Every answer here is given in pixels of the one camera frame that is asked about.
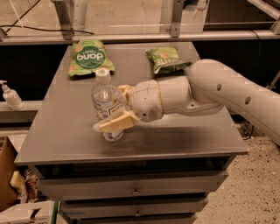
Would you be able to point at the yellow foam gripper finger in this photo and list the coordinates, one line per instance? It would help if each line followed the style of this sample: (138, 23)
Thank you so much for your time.
(125, 121)
(125, 90)

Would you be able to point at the white rounded gripper body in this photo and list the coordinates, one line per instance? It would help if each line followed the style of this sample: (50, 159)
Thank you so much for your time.
(143, 98)

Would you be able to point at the clear plastic water bottle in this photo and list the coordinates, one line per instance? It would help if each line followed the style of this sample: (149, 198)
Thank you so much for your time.
(106, 97)

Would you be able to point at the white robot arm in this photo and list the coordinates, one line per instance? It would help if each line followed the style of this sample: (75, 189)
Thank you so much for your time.
(206, 88)

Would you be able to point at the white pump dispenser bottle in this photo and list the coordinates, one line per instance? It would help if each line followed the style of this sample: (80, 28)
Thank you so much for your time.
(11, 96)

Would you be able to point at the crumpled green snack bag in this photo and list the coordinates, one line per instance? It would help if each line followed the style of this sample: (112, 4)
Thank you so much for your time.
(166, 60)

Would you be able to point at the green dang snack bag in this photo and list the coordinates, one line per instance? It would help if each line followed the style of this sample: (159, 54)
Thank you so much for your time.
(88, 57)

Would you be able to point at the grey drawer cabinet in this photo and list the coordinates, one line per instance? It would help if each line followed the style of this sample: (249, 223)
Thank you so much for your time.
(158, 173)

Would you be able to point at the white printed box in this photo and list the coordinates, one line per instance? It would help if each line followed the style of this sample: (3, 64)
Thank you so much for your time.
(30, 213)

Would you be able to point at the brown cardboard box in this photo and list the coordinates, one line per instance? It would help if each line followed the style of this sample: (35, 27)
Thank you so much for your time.
(8, 195)

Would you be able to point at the metal frame rail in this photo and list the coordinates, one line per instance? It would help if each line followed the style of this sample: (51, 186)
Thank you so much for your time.
(143, 38)

